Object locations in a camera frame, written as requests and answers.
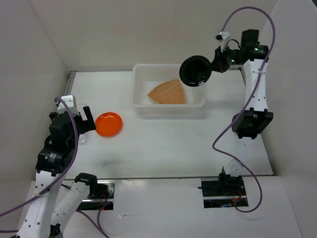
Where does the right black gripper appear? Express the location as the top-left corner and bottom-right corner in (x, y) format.
(207, 44), (242, 73)

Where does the clear plastic cup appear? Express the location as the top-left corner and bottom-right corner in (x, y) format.
(76, 103), (87, 115)
(78, 133), (88, 144)

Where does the black bowl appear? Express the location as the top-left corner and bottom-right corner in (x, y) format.
(179, 56), (211, 87)

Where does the orange plastic plate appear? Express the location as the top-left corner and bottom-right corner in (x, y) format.
(95, 112), (123, 137)

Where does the woven bamboo tray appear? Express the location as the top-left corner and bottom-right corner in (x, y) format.
(147, 79), (186, 105)

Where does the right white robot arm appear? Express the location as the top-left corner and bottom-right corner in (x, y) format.
(212, 29), (273, 177)

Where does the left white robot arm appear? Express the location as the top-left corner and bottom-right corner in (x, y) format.
(16, 105), (99, 238)

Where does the white plastic bin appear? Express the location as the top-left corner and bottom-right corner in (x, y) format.
(130, 64), (205, 117)

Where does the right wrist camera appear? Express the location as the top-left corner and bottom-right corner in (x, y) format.
(216, 31), (230, 52)

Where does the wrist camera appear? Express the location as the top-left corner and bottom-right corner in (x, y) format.
(54, 95), (79, 116)
(216, 31), (230, 52)

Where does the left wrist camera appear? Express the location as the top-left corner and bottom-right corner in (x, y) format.
(54, 95), (79, 116)

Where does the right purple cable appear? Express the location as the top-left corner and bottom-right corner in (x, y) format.
(212, 6), (276, 213)

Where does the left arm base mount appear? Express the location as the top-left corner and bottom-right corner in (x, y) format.
(77, 181), (115, 211)

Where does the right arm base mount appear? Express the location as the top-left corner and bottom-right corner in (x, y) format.
(198, 176), (249, 209)

